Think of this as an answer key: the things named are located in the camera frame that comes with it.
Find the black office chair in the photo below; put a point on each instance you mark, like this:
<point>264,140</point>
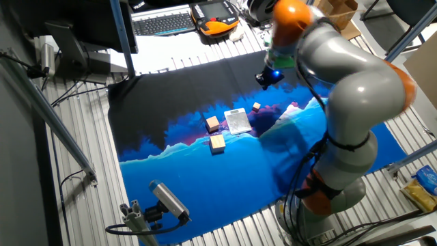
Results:
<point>409,7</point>

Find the short aluminium extrusion post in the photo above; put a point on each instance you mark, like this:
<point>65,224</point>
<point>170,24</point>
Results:
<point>136,222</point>

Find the medium wooden block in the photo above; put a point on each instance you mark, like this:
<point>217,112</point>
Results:
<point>212,123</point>

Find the black camera ball mount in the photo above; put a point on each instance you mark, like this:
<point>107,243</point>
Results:
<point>153,214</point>

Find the orange black teach pendant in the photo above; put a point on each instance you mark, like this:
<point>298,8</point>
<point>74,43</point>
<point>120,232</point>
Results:
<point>218,27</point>

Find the blue snack bag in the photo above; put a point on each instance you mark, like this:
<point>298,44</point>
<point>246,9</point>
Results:
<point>428,179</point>

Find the large wooden block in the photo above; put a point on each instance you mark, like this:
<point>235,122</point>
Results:
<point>217,143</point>

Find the yellow snack bag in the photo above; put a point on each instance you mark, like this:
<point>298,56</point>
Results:
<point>418,196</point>

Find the grey camera with blue tip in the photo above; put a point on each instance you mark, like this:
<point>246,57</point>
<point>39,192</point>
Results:
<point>167,200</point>

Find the silver digital scale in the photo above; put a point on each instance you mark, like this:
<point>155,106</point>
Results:
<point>239,123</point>

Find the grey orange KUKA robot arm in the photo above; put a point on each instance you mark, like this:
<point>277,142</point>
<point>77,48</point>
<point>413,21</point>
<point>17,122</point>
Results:
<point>355,92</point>

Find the green wrist flange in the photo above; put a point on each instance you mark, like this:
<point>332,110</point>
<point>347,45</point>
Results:
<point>283,62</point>

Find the black filament spool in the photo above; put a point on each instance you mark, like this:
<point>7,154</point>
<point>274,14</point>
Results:
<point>259,10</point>

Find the white crumpled cloth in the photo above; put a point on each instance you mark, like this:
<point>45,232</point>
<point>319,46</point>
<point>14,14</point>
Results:
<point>236,34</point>

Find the black computer monitor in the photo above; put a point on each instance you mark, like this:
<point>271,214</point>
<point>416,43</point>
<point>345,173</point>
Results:
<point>68,17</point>

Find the blue landscape print cloth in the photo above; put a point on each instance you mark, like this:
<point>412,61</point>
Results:
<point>205,188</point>

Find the brown cardboard box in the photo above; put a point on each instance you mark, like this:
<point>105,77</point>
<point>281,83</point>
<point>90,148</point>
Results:
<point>338,12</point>

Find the small wooden block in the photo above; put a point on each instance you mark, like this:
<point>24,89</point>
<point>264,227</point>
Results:
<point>256,106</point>

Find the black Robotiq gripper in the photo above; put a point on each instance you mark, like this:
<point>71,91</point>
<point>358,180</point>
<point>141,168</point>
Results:
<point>273,76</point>

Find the aluminium frame bar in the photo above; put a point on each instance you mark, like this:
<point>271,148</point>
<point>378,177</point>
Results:
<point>413,32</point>
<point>44,112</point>
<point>122,34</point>
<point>413,157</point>

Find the black computer keyboard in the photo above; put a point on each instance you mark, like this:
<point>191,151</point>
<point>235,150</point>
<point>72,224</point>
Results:
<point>164,24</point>

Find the silver cylindrical device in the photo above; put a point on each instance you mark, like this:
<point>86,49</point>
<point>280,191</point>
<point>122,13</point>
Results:
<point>48,58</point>

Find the brown cardboard panel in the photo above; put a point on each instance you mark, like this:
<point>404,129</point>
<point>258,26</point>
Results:
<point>423,71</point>

